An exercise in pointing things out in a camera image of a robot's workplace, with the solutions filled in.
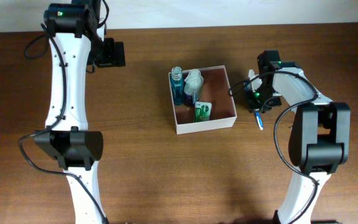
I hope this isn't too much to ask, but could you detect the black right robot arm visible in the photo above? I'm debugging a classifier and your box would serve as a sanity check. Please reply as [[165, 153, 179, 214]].
[[243, 50, 351, 223]]

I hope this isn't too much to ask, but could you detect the green white soap packet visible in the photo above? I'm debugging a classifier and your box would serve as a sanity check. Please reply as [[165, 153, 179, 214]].
[[194, 101, 212, 123]]

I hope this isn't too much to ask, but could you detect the white cardboard box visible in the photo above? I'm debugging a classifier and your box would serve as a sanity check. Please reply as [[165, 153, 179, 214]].
[[172, 65, 237, 134]]

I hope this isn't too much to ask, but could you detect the clear purple sanitizer bottle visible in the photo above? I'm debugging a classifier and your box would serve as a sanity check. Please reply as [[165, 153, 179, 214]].
[[184, 69, 204, 106]]

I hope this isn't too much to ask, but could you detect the teal mouthwash bottle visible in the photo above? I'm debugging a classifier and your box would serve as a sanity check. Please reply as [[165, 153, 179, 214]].
[[170, 67, 184, 105]]

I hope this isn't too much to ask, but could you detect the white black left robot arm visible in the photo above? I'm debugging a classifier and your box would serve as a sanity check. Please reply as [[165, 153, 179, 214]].
[[32, 0, 126, 223]]

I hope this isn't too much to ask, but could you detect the blue white toothbrush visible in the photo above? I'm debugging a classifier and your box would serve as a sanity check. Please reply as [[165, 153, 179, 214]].
[[243, 81, 265, 131]]

